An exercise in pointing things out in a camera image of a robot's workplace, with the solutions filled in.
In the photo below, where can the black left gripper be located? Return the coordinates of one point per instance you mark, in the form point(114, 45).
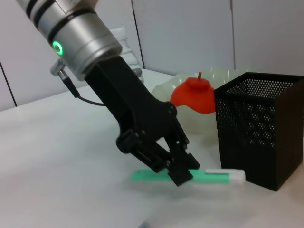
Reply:
point(133, 107)

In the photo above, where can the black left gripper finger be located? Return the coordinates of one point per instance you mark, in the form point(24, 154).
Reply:
point(181, 166)

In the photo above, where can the mint green pen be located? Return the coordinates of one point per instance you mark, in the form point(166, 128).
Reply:
point(209, 177)

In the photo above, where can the orange toy fruit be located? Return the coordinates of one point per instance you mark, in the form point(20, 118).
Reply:
point(194, 95)

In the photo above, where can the clear green-label water bottle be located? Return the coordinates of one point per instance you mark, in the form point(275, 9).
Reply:
point(126, 47)

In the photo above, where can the translucent wavy fruit plate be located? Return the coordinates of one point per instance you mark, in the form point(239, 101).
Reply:
point(166, 90)

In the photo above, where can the black mesh pen holder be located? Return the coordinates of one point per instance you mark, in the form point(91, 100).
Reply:
point(249, 142)

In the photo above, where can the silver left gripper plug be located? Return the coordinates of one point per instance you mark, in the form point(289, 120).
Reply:
point(138, 71)

